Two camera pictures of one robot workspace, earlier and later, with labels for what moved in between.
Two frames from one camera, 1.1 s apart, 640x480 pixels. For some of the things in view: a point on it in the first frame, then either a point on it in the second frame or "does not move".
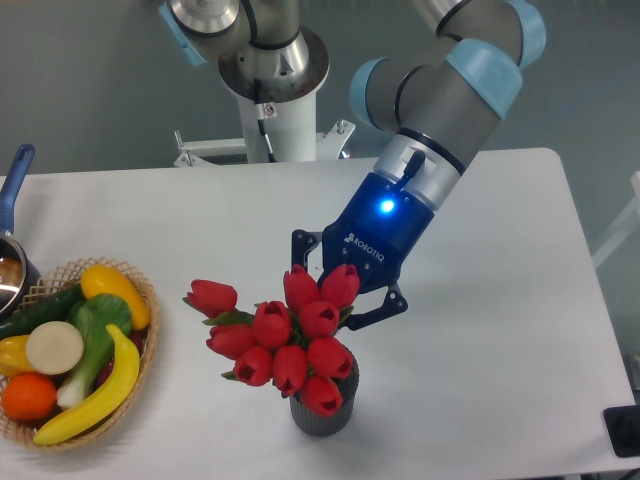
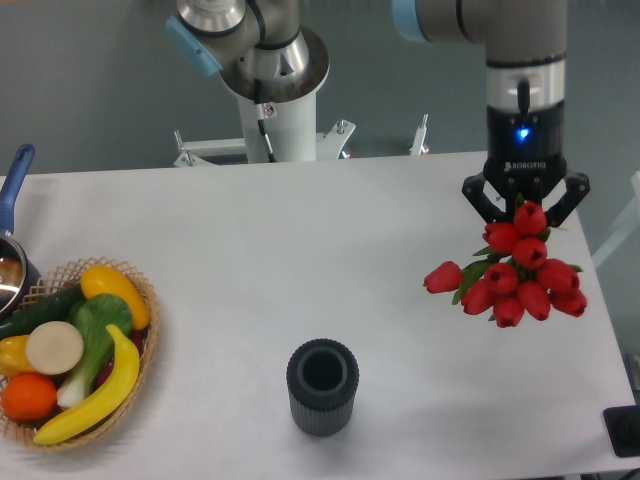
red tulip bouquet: (293, 347) -> (509, 277)
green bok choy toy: (91, 315) does not move
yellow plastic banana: (125, 376) does not move
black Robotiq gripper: (375, 233) -> (526, 155)
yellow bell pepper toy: (13, 356) does not move
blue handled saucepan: (19, 276) does not move
